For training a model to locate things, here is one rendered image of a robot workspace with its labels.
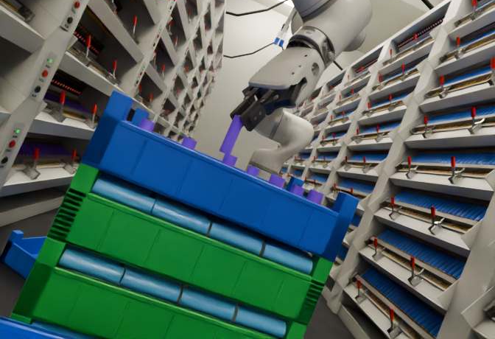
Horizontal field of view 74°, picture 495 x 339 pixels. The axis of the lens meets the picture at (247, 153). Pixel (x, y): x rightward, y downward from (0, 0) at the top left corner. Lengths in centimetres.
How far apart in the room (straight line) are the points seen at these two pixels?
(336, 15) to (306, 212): 37
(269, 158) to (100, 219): 89
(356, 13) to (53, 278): 59
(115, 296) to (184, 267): 7
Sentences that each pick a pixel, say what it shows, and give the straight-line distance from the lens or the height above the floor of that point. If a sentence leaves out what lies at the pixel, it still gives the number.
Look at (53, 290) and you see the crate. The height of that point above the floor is 27.
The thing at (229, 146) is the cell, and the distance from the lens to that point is 52.
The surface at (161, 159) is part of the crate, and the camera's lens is 36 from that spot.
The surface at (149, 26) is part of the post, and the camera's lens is 165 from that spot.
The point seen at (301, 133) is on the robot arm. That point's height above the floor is 66.
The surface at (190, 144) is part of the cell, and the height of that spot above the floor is 46.
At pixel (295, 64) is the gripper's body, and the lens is 56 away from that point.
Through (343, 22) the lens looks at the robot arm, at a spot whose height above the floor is 76.
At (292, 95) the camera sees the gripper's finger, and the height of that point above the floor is 59.
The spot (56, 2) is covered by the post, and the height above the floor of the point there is 64.
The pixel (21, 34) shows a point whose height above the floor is 53.
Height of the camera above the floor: 46
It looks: 2 degrees up
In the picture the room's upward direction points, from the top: 23 degrees clockwise
